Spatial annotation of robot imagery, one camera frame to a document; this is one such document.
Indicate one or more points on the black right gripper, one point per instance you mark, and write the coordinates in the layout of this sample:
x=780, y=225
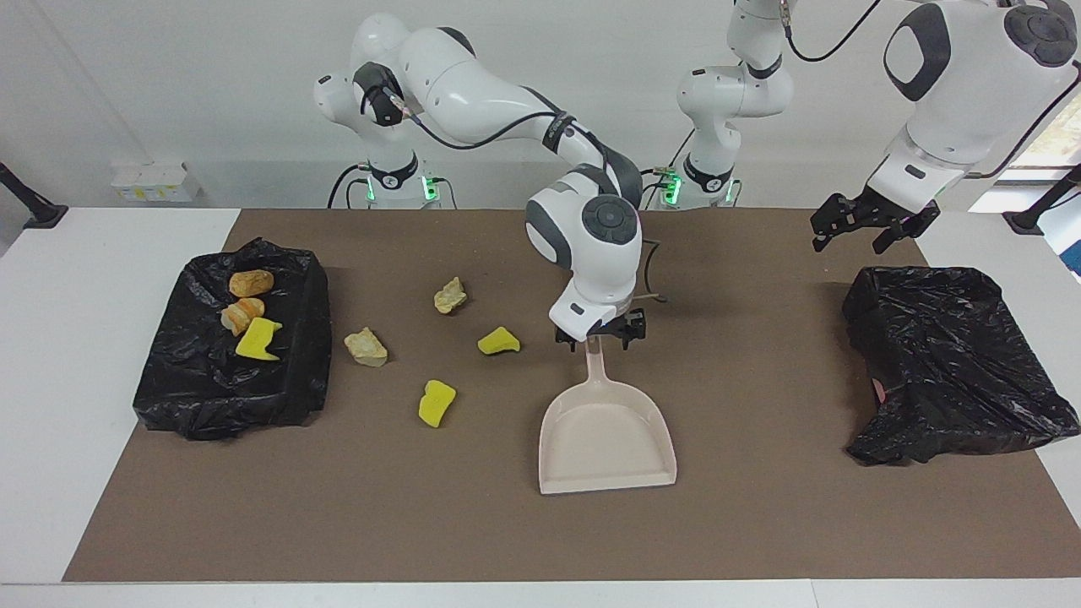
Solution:
x=608, y=329

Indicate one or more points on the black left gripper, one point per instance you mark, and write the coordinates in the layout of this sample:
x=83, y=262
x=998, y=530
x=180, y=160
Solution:
x=888, y=204

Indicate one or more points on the beige plastic dustpan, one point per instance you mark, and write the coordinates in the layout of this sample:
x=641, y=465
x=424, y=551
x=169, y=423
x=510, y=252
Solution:
x=604, y=431

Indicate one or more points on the curved yellow sponge wedge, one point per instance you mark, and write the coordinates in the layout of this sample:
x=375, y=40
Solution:
x=498, y=341

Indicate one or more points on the pale toy pastry piece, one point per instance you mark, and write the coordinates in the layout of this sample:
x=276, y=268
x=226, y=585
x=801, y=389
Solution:
x=366, y=348
x=243, y=314
x=449, y=296

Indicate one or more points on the oblong yellow sponge piece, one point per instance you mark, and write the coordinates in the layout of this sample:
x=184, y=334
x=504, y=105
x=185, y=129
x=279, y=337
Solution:
x=436, y=404

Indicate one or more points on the notched yellow sponge piece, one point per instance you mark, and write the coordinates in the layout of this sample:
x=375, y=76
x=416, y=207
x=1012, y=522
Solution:
x=258, y=342

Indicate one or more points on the brown toy bread roll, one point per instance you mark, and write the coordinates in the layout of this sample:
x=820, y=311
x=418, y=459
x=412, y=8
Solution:
x=252, y=283

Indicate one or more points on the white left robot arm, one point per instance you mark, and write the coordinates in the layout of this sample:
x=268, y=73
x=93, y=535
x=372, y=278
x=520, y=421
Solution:
x=735, y=93

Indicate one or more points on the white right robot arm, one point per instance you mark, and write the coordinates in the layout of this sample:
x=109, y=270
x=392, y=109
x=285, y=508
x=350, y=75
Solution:
x=473, y=80

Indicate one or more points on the black-bagged bin with pink patch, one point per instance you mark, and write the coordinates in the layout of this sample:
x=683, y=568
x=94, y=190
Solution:
x=946, y=363

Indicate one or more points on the black-bagged trash bin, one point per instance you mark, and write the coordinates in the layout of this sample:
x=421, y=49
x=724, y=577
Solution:
x=228, y=397

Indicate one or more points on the bright window with white sill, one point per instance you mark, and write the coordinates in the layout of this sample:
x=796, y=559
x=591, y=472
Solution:
x=1060, y=143

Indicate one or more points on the brown paper table mat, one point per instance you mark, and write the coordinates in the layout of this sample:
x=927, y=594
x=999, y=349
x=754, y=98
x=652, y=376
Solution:
x=540, y=540

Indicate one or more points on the black camera stand foot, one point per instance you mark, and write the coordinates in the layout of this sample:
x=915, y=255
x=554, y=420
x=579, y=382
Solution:
x=1026, y=221
x=42, y=215

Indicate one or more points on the white wall outlet box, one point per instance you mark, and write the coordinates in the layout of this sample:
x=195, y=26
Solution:
x=156, y=184

